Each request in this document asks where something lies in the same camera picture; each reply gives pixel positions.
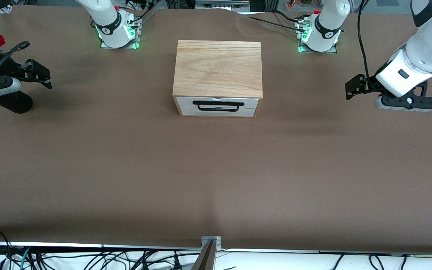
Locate white drawer with black handle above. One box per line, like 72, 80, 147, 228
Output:
176, 97, 260, 116

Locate light wooden drawer cabinet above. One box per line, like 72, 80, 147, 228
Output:
172, 40, 264, 118

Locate black cylindrical vase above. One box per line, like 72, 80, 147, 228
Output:
0, 90, 33, 114

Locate orange colourful object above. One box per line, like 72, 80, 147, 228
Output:
285, 0, 316, 11

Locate grey metal device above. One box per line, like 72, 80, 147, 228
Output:
195, 0, 251, 12

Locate brown table cover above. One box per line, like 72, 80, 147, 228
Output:
0, 6, 432, 255

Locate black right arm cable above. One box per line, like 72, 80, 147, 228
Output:
0, 17, 31, 81

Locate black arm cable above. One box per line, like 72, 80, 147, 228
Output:
357, 0, 373, 81
0, 17, 31, 81

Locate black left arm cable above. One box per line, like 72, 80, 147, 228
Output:
357, 0, 373, 81

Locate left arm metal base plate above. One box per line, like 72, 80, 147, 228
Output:
295, 19, 338, 54

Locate black table cable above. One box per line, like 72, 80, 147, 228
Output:
238, 10, 308, 32

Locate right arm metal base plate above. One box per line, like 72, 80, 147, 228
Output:
100, 17, 142, 50

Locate teal cable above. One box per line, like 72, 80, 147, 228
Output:
13, 247, 31, 270

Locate tangled black cables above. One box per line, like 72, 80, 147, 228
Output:
32, 250, 201, 270

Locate grey metal bracket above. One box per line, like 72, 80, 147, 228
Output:
201, 237, 223, 250

